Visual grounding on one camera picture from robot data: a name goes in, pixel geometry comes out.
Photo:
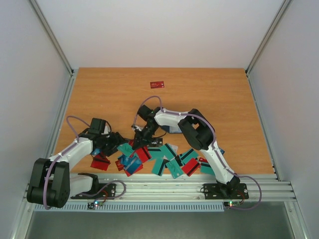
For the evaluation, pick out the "teal striped card lower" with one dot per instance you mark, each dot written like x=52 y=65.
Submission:
x=158 y=167

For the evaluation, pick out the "grey slotted cable duct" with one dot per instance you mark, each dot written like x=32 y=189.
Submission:
x=132 y=207

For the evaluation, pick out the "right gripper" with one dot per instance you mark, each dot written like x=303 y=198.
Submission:
x=142 y=136

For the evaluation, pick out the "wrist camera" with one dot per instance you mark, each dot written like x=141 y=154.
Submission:
x=136 y=128
x=107 y=130

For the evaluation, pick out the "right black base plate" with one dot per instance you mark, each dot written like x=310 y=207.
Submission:
x=212 y=191

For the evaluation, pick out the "teal striped card right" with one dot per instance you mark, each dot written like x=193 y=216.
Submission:
x=206 y=168

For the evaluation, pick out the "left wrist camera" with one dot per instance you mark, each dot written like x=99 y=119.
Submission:
x=107 y=130

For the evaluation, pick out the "blue leather card holder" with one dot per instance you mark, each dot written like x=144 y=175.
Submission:
x=171 y=129

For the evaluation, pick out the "lone red card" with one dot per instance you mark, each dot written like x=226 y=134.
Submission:
x=157 y=84

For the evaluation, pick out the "teal striped card centre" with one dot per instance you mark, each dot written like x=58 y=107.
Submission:
x=160 y=152

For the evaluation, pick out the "teal striped card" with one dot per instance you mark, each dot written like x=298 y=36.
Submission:
x=160 y=152
x=158 y=167
x=206 y=168

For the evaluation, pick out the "teal VIP card bottom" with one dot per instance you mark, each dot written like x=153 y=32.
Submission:
x=174 y=168

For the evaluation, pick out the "red striped card left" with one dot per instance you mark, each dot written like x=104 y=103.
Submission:
x=100 y=163

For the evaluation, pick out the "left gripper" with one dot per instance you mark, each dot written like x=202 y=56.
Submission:
x=117 y=140

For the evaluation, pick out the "blue card pile centre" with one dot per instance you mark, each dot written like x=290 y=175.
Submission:
x=129 y=165

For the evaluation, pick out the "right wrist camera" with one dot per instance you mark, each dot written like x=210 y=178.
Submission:
x=136 y=128

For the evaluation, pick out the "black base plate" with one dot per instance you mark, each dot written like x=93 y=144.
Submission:
x=110 y=190
x=212 y=191

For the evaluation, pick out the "black VIP card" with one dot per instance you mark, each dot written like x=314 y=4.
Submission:
x=156 y=142

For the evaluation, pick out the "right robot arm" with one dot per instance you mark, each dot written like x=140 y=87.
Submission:
x=199 y=134

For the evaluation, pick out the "teal vip card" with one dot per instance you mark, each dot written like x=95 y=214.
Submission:
x=174 y=168
x=125 y=149

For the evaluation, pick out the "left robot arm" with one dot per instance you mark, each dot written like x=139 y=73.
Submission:
x=51 y=184

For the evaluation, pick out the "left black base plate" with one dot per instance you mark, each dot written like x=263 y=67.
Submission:
x=110 y=190

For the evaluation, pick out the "red striped card centre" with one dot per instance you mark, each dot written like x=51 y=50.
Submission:
x=143 y=154

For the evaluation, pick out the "blue card left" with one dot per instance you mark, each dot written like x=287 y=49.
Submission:
x=95 y=152

